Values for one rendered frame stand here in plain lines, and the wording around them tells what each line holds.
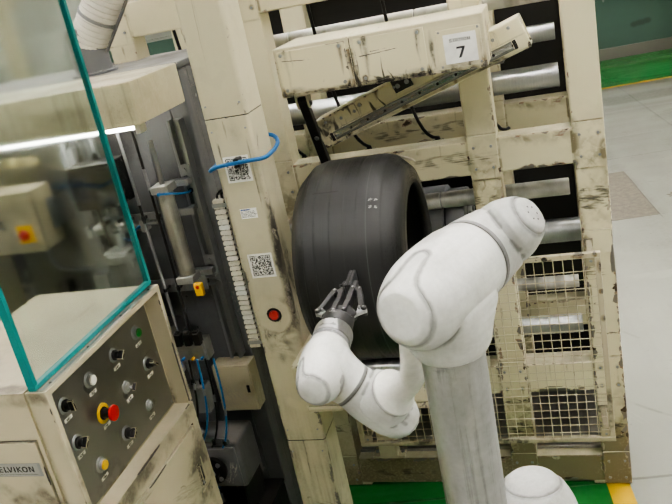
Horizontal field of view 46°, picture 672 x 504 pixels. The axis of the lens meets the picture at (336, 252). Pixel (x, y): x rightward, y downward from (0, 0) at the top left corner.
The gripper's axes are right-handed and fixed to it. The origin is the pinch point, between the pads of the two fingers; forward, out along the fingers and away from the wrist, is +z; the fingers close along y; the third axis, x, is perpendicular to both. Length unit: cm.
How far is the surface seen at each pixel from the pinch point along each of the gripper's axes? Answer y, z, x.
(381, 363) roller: 1.1, 11.4, 34.7
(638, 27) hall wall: -165, 961, 235
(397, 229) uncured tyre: -11.3, 12.7, -6.7
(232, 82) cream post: 28, 31, -46
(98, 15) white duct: 78, 62, -64
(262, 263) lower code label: 32.1, 22.8, 5.4
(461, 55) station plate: -29, 55, -36
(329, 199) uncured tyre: 6.0, 17.7, -14.8
